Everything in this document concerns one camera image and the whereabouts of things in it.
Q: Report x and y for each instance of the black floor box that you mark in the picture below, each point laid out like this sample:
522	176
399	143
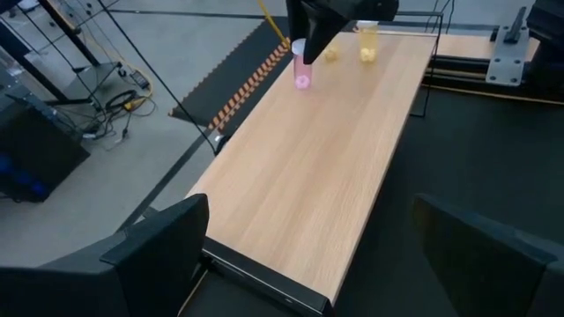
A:
39	145

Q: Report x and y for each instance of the wooden shelf black metal frame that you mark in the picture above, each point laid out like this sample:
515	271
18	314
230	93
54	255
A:
308	176

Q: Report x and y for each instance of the black metal stand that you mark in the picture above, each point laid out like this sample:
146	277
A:
94	72

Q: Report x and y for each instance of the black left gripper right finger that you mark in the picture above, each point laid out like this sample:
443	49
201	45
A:
476	264

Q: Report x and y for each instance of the black power adapter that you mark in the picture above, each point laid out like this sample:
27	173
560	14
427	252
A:
140	79

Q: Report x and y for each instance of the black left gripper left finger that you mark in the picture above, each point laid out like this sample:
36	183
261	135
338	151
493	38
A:
163	255

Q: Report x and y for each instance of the yellow pill bottle white cap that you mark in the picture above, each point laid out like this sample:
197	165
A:
368	44

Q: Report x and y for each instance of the pink pill bottle white cap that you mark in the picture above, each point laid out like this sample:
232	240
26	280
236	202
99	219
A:
303	75

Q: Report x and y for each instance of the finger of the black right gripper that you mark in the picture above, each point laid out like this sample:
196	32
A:
296	17
324	24

